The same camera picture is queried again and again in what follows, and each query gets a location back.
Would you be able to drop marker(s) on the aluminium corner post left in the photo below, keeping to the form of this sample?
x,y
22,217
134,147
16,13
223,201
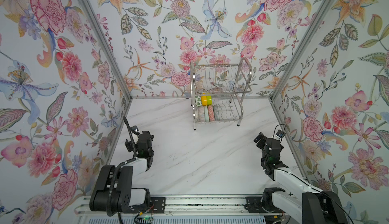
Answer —
x,y
103,43

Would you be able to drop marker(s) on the yellow bowl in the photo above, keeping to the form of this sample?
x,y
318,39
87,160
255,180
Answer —
x,y
204,100

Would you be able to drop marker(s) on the black white speckled bowl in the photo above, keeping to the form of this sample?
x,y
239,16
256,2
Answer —
x,y
211,113

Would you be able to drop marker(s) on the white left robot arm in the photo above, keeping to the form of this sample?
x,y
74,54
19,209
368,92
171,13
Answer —
x,y
113,192

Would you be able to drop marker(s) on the chrome wire dish rack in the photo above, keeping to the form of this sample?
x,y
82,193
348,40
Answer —
x,y
228,85

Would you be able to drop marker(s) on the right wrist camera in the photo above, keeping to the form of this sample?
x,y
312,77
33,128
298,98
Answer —
x,y
280,135

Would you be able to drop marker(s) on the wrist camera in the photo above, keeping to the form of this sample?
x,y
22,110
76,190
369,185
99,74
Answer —
x,y
280,135
135,130

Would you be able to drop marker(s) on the dark blue flower bowl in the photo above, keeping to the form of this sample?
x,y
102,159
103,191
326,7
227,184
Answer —
x,y
216,112

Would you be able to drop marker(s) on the aluminium corner post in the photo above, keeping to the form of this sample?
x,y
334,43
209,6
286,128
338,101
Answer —
x,y
103,43
306,39

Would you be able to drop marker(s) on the pink striped ceramic bowl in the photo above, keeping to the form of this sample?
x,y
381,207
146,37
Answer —
x,y
201,114

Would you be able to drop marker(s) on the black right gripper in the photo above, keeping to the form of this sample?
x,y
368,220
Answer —
x,y
268,142

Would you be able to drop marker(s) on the pale celadon bowl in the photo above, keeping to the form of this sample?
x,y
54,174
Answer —
x,y
206,113

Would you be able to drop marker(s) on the aluminium corner post right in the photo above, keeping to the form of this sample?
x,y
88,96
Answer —
x,y
306,39

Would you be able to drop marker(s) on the lime green bowl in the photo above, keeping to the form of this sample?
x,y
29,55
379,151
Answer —
x,y
209,100

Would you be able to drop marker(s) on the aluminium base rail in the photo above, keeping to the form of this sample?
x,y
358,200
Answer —
x,y
216,209

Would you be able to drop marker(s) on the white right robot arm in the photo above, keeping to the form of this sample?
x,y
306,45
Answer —
x,y
298,199

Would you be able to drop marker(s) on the green leaf pattern bowl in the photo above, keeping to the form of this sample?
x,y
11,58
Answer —
x,y
198,101

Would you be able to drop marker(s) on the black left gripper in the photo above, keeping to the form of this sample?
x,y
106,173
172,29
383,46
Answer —
x,y
143,137

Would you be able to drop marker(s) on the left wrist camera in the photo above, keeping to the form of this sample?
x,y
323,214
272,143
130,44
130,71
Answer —
x,y
135,130

